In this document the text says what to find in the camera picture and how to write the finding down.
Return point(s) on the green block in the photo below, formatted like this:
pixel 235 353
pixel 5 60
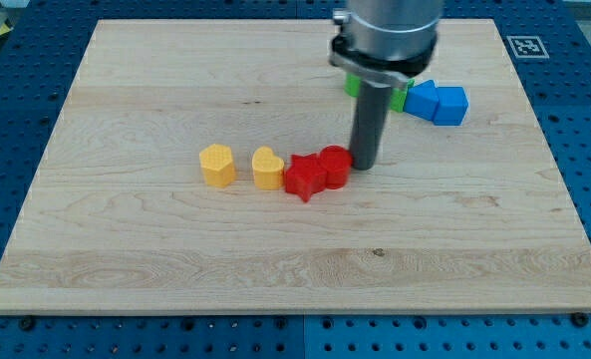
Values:
pixel 352 85
pixel 398 97

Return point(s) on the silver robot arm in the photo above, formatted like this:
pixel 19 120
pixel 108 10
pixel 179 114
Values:
pixel 385 42

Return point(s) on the white fiducial marker tag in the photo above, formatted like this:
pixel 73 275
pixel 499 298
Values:
pixel 527 47

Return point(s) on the red star block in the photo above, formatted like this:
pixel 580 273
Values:
pixel 305 176

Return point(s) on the red cylinder block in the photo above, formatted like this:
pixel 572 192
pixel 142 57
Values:
pixel 337 162

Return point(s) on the green block right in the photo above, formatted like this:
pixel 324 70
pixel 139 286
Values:
pixel 398 97

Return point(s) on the blue pentagon block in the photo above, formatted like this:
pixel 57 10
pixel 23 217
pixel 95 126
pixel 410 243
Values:
pixel 422 100

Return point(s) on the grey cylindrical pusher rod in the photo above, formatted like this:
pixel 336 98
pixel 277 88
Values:
pixel 372 106

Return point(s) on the green block left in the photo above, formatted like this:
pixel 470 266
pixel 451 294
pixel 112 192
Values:
pixel 352 85

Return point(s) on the wooden board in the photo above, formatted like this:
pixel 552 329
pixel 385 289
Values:
pixel 118 220

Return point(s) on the yellow hexagon block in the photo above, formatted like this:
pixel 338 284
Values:
pixel 217 165

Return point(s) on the blue cube block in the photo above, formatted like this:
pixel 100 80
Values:
pixel 452 106

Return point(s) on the yellow heart block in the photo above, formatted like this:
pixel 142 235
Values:
pixel 268 169

